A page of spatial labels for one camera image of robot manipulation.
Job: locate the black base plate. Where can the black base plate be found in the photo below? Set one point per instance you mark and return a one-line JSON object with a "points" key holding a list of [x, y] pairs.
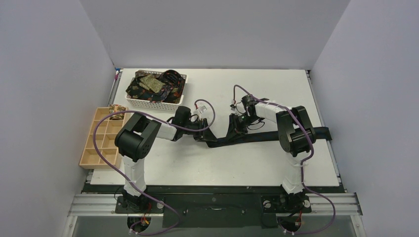
{"points": [[270, 207]]}

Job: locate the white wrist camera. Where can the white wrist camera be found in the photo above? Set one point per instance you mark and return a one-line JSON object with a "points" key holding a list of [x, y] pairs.
{"points": [[233, 104], [201, 112]]}

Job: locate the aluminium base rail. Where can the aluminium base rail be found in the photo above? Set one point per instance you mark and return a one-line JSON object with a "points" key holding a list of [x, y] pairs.
{"points": [[346, 204]]}

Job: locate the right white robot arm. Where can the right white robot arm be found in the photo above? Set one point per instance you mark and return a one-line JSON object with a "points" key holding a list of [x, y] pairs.
{"points": [[295, 134]]}

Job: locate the blue brown striped tie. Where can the blue brown striped tie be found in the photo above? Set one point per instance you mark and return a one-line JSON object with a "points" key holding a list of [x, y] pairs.
{"points": [[234, 139]]}

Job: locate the pile of patterned ties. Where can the pile of patterned ties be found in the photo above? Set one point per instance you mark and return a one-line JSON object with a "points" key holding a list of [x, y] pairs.
{"points": [[164, 87]]}

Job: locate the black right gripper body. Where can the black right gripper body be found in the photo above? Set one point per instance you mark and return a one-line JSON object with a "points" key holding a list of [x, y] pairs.
{"points": [[235, 122]]}

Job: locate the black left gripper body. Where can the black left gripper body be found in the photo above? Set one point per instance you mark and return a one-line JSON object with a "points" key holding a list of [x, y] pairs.
{"points": [[197, 125]]}

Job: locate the wooden compartment tray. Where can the wooden compartment tray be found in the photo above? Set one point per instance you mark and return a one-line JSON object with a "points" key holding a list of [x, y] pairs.
{"points": [[105, 141]]}

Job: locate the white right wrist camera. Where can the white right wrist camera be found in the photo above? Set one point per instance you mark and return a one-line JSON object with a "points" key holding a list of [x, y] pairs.
{"points": [[233, 104]]}

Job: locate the white perforated plastic basket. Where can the white perforated plastic basket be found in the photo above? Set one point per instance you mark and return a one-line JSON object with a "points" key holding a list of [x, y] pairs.
{"points": [[157, 106]]}

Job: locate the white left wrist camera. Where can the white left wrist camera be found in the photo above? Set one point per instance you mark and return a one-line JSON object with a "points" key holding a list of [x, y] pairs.
{"points": [[201, 112]]}

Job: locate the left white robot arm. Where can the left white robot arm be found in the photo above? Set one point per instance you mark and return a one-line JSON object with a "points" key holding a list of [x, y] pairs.
{"points": [[137, 136]]}

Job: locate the rolled floral tie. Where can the rolled floral tie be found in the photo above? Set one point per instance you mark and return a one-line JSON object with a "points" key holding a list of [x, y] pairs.
{"points": [[113, 109]]}

